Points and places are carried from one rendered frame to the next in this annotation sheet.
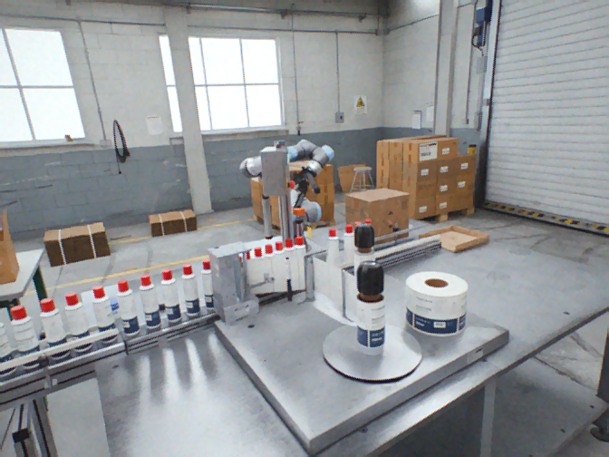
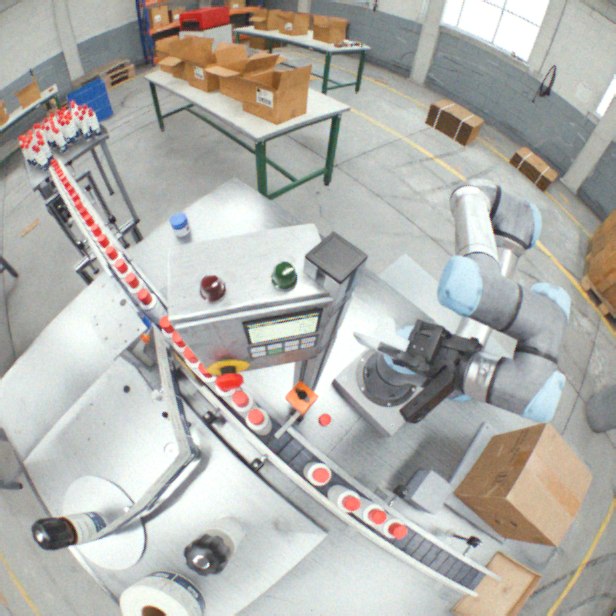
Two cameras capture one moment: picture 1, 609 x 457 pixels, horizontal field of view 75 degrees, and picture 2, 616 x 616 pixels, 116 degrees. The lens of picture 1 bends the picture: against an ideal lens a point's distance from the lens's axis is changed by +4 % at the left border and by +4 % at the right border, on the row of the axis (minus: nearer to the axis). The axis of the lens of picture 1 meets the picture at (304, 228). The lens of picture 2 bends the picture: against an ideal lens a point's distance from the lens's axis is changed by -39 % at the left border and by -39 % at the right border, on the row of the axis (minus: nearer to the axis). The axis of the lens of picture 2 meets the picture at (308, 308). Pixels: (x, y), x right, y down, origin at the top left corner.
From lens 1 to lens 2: 1.69 m
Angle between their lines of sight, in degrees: 64
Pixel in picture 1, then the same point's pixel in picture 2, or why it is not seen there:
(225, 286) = not seen: hidden behind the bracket
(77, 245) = (449, 121)
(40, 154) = (488, 52)
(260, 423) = (46, 427)
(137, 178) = (542, 115)
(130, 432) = (46, 339)
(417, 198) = not seen: outside the picture
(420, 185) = not seen: outside the picture
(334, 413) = (38, 481)
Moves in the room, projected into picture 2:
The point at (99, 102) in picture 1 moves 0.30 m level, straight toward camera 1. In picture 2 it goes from (551, 46) to (549, 44)
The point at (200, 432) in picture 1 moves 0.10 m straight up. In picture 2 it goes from (41, 387) to (25, 379)
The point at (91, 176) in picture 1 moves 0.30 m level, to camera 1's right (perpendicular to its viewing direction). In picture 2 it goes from (511, 87) to (524, 97)
